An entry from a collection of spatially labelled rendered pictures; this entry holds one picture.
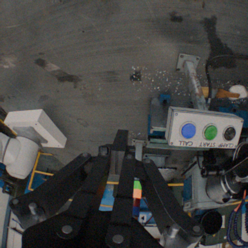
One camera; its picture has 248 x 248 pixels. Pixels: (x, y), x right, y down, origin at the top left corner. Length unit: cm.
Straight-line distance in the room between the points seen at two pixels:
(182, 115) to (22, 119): 79
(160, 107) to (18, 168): 74
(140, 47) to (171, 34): 10
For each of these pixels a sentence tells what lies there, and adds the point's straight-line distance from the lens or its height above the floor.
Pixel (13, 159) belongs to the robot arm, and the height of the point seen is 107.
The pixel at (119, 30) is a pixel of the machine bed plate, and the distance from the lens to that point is 47.
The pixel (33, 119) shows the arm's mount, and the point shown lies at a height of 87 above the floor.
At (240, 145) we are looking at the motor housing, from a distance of 78.
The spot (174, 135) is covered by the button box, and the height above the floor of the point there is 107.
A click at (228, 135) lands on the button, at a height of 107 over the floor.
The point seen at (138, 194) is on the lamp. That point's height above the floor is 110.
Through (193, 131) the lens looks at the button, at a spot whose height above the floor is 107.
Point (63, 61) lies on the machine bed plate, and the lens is 58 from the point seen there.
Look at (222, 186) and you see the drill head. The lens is 85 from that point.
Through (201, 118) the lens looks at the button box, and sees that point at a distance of 32.
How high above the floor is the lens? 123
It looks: 34 degrees down
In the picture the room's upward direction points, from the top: 173 degrees counter-clockwise
